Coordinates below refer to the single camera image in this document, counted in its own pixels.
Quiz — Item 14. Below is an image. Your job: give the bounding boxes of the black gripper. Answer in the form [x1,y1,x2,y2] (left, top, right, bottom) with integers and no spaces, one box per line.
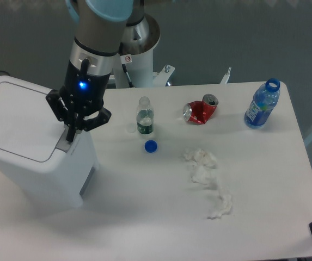
[46,62,112,142]

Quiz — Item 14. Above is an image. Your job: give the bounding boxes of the white push-button trash can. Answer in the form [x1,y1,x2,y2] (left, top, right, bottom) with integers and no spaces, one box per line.
[0,76,99,207]

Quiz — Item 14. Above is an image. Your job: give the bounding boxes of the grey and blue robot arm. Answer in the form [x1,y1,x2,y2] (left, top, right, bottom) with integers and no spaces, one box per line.
[46,1,144,142]

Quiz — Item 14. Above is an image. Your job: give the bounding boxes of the crushed red soda can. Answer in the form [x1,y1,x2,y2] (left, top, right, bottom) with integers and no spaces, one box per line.
[182,94,219,125]

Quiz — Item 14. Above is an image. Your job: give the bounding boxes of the white bottle cap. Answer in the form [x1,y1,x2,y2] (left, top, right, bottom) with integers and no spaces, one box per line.
[126,123,136,133]

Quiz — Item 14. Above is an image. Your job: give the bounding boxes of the clear bottle green label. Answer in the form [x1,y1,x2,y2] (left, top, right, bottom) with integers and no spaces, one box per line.
[136,96,154,135]

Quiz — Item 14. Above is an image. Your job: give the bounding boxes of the blue bottle cap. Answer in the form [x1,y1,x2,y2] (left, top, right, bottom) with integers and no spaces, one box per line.
[144,140,158,153]

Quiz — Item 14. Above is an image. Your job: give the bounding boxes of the crumpled white tissue upper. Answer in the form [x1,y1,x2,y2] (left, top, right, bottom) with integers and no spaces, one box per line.
[182,148,218,189]

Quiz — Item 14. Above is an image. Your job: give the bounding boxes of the crumpled white tissue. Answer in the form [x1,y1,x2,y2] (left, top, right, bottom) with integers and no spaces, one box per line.
[207,188,233,220]
[182,148,218,189]

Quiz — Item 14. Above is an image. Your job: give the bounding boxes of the crumpled white tissue lower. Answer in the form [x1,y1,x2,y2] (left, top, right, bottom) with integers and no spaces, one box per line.
[207,188,233,220]

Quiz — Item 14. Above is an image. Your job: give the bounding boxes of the blue plastic drink bottle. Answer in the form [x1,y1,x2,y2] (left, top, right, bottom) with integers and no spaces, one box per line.
[244,78,280,129]

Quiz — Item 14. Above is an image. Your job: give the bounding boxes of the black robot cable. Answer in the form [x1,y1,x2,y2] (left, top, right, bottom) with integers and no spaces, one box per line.
[119,42,134,89]

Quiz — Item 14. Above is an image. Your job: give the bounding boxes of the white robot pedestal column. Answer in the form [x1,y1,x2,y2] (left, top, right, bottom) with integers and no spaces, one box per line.
[113,14,160,88]

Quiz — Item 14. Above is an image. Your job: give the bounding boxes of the white table frame bracket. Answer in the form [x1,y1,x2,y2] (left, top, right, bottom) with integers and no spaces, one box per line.
[107,65,231,89]

